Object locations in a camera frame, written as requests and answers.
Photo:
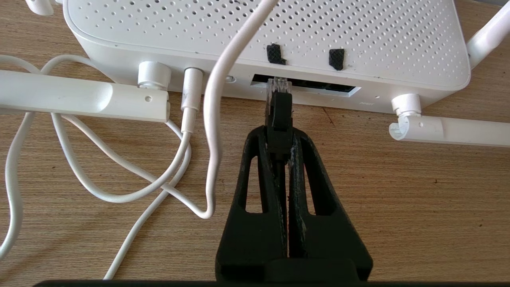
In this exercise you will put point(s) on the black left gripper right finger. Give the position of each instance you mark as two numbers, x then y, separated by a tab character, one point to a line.
334	239

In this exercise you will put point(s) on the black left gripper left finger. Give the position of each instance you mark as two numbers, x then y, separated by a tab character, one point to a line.
239	239

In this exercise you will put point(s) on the white wifi router with antennas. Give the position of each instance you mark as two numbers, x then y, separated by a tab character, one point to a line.
378	36

